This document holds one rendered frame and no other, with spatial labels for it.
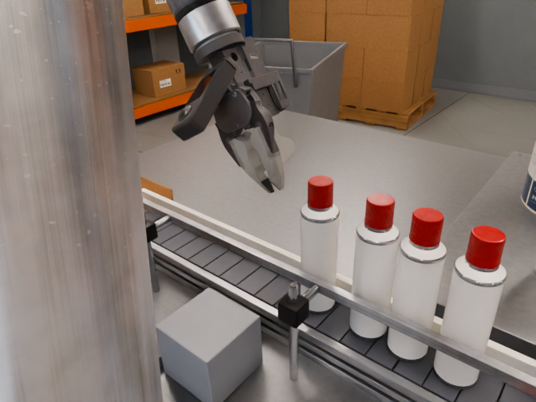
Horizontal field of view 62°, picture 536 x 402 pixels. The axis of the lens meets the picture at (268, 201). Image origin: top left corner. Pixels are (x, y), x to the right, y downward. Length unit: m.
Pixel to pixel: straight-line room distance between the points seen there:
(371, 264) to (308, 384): 0.20
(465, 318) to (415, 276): 0.07
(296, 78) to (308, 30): 1.69
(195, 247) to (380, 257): 0.38
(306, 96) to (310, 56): 0.81
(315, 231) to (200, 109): 0.21
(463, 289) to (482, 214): 0.46
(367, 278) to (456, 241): 0.33
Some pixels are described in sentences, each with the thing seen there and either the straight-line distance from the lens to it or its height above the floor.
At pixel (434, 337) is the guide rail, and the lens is 0.55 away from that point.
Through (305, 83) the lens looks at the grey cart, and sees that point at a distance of 2.51.
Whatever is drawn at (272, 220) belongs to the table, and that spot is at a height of 0.83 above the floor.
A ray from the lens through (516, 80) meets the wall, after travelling 5.11.
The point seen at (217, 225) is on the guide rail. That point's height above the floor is 0.91.
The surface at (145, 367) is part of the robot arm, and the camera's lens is 0.17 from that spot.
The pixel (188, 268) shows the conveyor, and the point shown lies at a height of 0.88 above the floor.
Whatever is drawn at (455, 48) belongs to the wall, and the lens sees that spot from 5.23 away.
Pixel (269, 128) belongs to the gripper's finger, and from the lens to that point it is 0.58.
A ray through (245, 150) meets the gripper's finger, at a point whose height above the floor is 1.11.
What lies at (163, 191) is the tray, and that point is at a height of 0.86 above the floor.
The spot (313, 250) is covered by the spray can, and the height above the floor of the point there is 0.99.
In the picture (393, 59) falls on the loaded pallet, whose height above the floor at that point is 0.57.
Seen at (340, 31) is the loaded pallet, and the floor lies 0.76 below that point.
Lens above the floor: 1.34
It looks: 29 degrees down
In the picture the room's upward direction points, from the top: 2 degrees counter-clockwise
